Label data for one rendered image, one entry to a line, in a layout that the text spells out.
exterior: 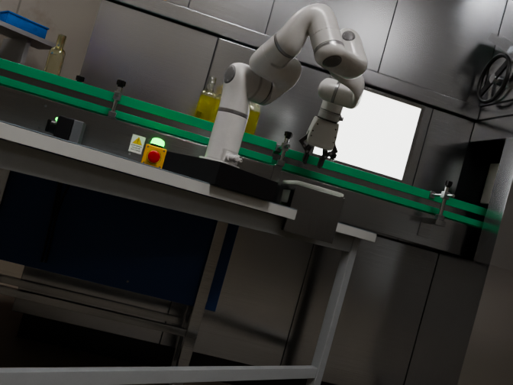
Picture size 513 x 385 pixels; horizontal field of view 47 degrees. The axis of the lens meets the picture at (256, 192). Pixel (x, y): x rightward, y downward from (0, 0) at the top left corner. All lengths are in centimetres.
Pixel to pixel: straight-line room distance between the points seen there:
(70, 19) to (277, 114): 296
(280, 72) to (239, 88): 13
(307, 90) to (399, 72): 42
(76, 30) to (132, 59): 272
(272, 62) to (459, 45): 123
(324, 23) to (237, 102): 34
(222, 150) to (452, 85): 127
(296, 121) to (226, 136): 70
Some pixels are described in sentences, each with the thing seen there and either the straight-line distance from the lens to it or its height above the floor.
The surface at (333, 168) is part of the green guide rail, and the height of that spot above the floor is 94.
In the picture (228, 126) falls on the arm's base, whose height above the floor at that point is 93.
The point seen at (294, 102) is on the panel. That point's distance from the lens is 241.
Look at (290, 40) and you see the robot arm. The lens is 167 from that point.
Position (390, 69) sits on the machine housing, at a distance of 260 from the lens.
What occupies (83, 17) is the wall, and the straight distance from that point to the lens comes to 512.
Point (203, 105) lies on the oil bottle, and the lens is 220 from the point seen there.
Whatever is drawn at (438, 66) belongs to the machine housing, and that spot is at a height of 151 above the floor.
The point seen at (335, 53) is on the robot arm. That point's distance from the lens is 162.
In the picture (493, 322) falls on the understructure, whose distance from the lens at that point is 240.
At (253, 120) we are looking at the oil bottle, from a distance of 222.
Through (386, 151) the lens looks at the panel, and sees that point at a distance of 252.
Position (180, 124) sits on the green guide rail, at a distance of 208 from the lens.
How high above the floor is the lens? 72
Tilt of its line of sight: 2 degrees up
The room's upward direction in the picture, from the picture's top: 16 degrees clockwise
